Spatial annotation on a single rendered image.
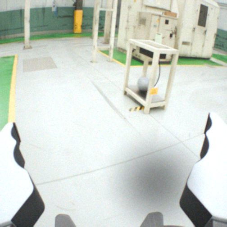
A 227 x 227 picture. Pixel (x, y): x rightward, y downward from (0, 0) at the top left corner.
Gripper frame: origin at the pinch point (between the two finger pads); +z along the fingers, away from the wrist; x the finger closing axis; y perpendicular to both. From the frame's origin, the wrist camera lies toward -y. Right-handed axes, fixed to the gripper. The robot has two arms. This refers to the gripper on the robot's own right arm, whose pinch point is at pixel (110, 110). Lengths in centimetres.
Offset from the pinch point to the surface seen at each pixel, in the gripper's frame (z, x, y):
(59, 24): 942, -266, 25
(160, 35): 425, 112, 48
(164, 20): 428, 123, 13
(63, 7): 951, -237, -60
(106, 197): 63, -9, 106
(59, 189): 67, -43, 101
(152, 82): 182, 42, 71
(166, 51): 188, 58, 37
